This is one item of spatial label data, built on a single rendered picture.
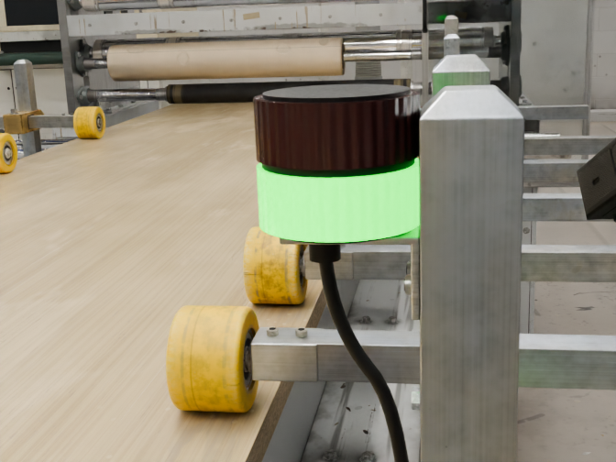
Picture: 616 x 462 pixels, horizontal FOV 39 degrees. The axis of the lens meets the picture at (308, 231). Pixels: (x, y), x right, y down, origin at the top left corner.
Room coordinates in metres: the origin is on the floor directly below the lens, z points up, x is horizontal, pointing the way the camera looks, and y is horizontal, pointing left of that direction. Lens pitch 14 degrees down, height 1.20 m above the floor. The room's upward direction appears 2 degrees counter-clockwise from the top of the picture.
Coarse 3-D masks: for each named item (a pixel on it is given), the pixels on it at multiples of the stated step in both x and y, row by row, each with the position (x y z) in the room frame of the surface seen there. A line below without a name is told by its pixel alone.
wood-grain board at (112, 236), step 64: (128, 128) 2.39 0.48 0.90; (192, 128) 2.34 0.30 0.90; (0, 192) 1.53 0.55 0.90; (64, 192) 1.51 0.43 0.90; (128, 192) 1.49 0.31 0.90; (192, 192) 1.47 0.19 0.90; (256, 192) 1.45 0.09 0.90; (0, 256) 1.10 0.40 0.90; (64, 256) 1.09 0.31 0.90; (128, 256) 1.07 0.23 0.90; (192, 256) 1.06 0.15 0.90; (0, 320) 0.85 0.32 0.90; (64, 320) 0.84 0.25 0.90; (128, 320) 0.83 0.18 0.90; (0, 384) 0.68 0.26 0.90; (64, 384) 0.68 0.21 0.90; (128, 384) 0.67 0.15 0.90; (0, 448) 0.57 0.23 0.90; (64, 448) 0.57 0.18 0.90; (128, 448) 0.56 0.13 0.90; (192, 448) 0.56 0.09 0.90; (256, 448) 0.57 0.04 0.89
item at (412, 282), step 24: (264, 96) 0.31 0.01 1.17; (288, 96) 0.30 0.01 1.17; (312, 96) 0.30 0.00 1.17; (336, 96) 0.29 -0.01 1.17; (360, 96) 0.29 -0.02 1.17; (384, 96) 0.30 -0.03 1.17; (264, 168) 0.31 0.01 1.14; (384, 168) 0.29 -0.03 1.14; (288, 240) 0.30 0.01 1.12; (384, 240) 0.30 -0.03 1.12; (408, 240) 0.30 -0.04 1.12; (408, 264) 0.32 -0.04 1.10; (336, 288) 0.32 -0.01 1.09; (408, 288) 0.30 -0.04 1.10; (336, 312) 0.31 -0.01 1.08; (360, 360) 0.31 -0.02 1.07; (384, 384) 0.31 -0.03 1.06; (384, 408) 0.31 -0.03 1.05
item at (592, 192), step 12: (612, 144) 0.37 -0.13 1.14; (600, 156) 0.38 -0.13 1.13; (612, 156) 0.37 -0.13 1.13; (588, 168) 0.39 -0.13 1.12; (600, 168) 0.38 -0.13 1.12; (612, 168) 0.37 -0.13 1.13; (588, 180) 0.39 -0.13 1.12; (600, 180) 0.38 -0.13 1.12; (612, 180) 0.37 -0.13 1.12; (588, 192) 0.39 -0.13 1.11; (600, 192) 0.38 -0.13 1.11; (612, 192) 0.37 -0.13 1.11; (588, 204) 0.39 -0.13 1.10; (600, 204) 0.38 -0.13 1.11; (612, 204) 0.38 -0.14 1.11; (588, 216) 0.39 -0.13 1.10; (600, 216) 0.39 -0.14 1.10; (612, 216) 0.39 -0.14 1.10
